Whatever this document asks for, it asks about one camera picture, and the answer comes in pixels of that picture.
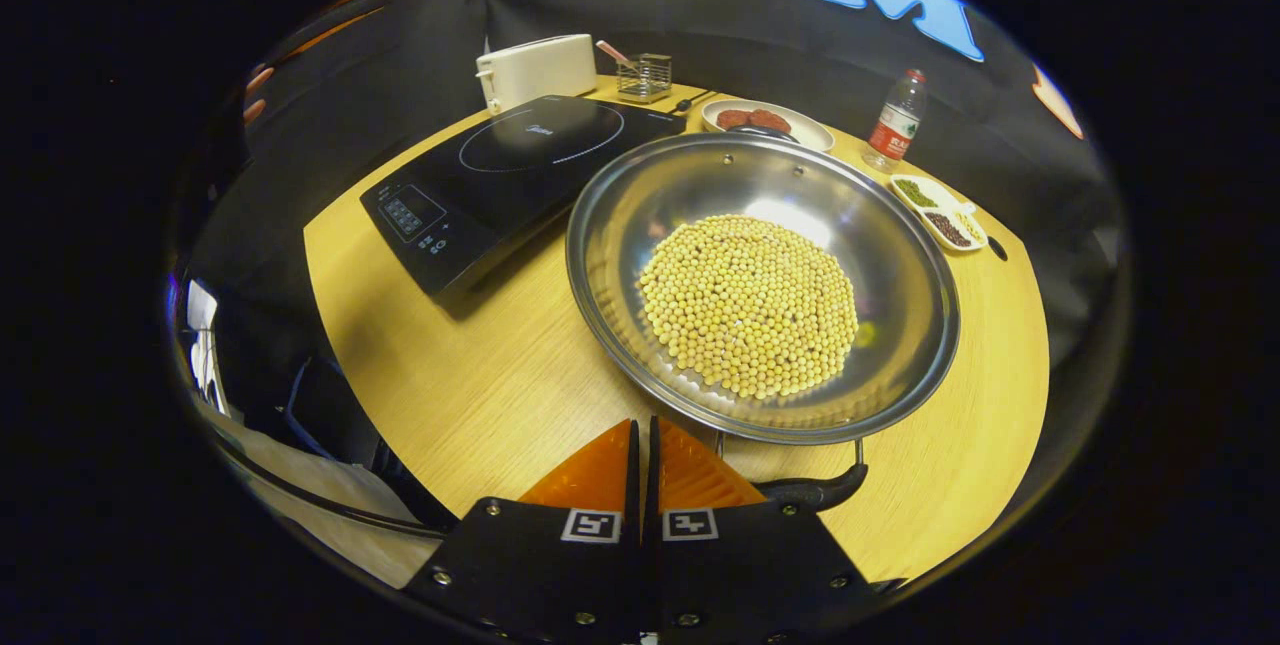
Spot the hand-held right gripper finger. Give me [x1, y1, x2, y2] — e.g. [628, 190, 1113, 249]
[405, 417, 646, 645]
[646, 415, 906, 645]

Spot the black induction cooktop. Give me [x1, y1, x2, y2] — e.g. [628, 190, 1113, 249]
[360, 95, 688, 298]

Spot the pile of yellow soybeans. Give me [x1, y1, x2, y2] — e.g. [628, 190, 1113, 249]
[637, 214, 860, 400]

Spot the stainless steel pot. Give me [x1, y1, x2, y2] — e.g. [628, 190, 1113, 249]
[565, 125, 961, 516]

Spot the white toaster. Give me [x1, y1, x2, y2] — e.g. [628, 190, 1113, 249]
[475, 33, 599, 116]

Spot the black backdrop cloth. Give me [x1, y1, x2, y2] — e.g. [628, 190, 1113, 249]
[165, 0, 1131, 376]

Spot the round white plate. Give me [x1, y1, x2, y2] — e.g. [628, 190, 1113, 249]
[700, 99, 836, 154]

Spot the white divided dish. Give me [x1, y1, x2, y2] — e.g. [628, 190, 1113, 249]
[888, 173, 989, 254]

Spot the clear plastic water bottle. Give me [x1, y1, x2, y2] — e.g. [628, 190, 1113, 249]
[862, 68, 928, 174]

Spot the small wire basket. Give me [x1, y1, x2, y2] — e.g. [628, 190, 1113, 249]
[616, 53, 673, 104]

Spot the long black cable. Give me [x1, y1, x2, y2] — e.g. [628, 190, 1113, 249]
[212, 428, 447, 539]

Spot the blue cable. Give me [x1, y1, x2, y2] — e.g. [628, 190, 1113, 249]
[285, 357, 336, 458]

